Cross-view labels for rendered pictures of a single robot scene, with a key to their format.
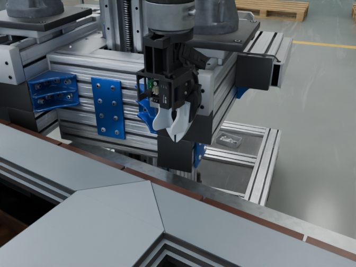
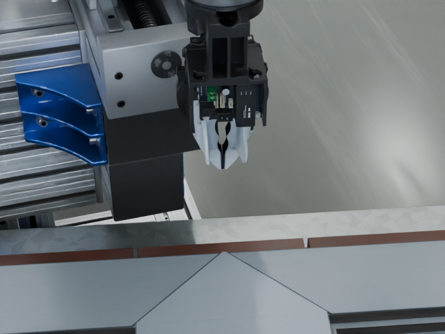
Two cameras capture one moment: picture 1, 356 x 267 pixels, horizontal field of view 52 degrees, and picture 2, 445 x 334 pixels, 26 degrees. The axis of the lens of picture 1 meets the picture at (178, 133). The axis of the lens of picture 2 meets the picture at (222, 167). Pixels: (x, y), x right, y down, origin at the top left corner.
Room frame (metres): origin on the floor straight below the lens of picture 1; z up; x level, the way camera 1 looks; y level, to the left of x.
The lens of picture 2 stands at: (-0.04, 0.46, 1.53)
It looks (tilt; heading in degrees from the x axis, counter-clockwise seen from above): 39 degrees down; 324
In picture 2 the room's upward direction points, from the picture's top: straight up
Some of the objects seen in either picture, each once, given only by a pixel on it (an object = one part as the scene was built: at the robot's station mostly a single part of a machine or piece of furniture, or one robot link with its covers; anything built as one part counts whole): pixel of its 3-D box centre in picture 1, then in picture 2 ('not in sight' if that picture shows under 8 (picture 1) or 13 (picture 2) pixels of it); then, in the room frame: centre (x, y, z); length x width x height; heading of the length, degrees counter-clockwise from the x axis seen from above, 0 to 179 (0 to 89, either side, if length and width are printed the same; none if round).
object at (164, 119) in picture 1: (163, 121); (208, 143); (0.58, 0.03, 0.94); 0.06 x 0.03 x 0.09; 149
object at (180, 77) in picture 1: (168, 67); (224, 54); (0.57, 0.01, 1.05); 0.09 x 0.08 x 0.12; 149
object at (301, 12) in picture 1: (267, 8); not in sight; (6.16, -1.47, 0.07); 1.20 x 0.80 x 0.14; 67
